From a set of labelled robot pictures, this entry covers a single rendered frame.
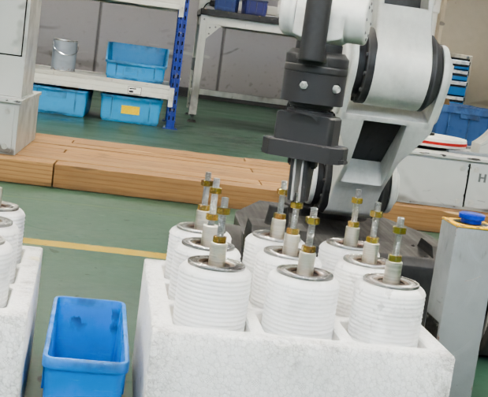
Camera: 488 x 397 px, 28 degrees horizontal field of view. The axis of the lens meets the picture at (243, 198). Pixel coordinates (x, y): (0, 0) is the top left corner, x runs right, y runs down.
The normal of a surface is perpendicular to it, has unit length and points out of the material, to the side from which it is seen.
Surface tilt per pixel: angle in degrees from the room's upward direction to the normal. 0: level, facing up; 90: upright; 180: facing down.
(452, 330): 90
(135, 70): 95
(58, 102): 93
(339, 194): 130
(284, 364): 90
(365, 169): 54
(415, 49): 58
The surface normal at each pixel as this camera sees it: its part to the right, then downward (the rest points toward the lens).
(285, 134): -0.38, 0.09
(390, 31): 0.14, -0.38
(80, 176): 0.08, 0.16
